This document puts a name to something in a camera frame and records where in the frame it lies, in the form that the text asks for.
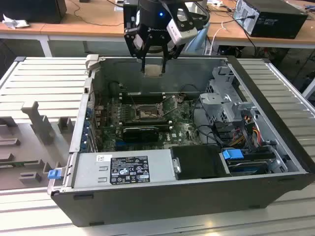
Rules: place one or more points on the small grey wrist camera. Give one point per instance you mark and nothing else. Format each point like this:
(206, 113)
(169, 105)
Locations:
(138, 41)

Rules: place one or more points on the crumpled white paper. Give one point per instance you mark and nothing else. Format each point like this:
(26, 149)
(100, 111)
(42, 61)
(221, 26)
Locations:
(14, 22)

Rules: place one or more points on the grey parts rack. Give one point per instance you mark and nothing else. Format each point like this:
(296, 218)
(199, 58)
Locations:
(29, 147)

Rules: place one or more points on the grey power supply unit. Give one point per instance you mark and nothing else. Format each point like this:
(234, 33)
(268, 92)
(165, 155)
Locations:
(86, 172)

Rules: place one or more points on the small black computer tower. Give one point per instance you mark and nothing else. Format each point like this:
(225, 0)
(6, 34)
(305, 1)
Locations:
(129, 14)

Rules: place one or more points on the black RAM slot bank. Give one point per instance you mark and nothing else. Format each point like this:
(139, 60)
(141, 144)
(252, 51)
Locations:
(145, 122)
(147, 98)

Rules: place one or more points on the CPU socket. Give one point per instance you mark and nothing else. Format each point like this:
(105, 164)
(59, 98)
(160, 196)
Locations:
(147, 114)

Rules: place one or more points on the round coin battery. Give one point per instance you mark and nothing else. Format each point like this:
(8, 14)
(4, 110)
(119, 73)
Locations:
(180, 98)

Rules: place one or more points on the black desktop computer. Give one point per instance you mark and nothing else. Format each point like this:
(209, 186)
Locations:
(278, 24)

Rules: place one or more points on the green RAM stick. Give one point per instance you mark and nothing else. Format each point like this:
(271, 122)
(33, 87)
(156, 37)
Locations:
(7, 165)

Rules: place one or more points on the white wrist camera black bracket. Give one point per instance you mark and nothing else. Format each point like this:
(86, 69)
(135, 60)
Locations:
(180, 34)

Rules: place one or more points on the black graphics card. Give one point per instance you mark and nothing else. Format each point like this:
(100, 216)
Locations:
(140, 135)

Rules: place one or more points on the black plastic shroud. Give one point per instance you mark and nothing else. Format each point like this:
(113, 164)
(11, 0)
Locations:
(197, 159)

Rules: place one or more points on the white power strip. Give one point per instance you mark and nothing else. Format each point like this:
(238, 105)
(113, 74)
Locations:
(216, 3)

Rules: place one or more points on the silver CPU plate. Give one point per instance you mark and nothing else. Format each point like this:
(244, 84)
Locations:
(153, 70)

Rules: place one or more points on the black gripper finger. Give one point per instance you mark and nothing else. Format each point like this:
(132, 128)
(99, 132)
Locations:
(163, 64)
(143, 61)

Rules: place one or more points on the blue card retention clips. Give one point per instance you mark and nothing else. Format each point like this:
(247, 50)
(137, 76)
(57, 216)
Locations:
(86, 127)

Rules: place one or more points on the hard disk in blue carrier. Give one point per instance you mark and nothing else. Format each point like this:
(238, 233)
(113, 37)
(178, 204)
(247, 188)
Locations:
(231, 155)

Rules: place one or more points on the black open PC case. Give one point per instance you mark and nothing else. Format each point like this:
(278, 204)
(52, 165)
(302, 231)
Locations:
(147, 206)

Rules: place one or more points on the grey metal drive cage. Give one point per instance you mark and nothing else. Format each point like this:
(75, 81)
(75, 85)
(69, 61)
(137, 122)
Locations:
(214, 100)

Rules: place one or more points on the green motherboard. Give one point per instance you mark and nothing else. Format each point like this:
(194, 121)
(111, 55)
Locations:
(182, 130)

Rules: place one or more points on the large black box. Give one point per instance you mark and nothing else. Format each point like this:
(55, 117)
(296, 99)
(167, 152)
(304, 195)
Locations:
(32, 9)

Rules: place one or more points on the blue case latch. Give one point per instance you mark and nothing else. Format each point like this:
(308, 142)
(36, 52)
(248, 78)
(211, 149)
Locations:
(54, 174)

